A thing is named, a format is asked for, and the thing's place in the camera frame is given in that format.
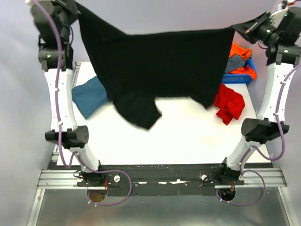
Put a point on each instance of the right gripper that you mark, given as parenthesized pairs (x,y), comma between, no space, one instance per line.
(249,29)

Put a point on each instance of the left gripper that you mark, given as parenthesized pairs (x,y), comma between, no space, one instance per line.
(68,7)

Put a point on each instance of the black t shirt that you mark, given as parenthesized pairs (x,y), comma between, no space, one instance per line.
(136,69)

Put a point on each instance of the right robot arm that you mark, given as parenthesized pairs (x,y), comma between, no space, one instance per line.
(278,31)

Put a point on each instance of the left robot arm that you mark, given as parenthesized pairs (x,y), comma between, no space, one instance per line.
(53,19)

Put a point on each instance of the orange t shirt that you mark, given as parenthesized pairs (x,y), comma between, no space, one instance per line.
(245,53)

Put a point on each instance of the grey blue t shirt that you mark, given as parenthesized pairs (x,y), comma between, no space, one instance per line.
(234,63)

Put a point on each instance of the blue plastic bin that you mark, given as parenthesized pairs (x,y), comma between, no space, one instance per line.
(243,75)

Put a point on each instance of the red t shirt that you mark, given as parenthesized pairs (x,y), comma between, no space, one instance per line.
(230,104)

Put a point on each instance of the folded blue t shirt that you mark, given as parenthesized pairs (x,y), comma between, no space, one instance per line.
(89,96)

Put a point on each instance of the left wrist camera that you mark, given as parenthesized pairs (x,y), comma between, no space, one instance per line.
(32,2)

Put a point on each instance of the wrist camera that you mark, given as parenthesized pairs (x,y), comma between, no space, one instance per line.
(280,11)
(32,2)

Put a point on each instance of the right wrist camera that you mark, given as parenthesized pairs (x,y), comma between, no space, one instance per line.
(280,11)

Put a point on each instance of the aluminium frame rail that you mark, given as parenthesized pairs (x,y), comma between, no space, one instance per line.
(61,181)

